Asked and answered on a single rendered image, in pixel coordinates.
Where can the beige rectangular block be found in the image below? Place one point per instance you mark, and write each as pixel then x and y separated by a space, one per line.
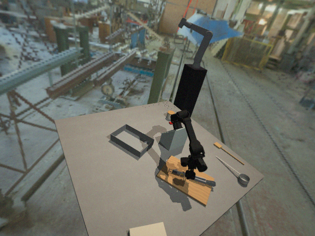
pixel 157 229

